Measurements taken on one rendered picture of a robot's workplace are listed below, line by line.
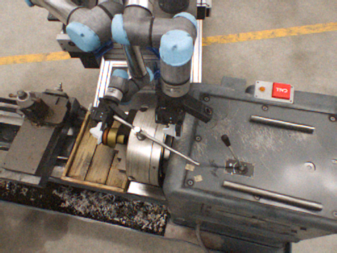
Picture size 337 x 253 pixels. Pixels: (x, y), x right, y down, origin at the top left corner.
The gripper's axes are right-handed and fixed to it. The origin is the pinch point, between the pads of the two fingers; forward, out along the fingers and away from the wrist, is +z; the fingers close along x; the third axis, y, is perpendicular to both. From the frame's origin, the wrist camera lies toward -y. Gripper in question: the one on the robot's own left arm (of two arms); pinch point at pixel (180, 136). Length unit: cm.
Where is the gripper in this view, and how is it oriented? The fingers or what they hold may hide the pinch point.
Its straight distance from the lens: 90.5
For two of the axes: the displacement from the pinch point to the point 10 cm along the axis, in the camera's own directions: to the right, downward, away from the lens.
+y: -9.7, -1.7, 1.4
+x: -2.3, 7.5, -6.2
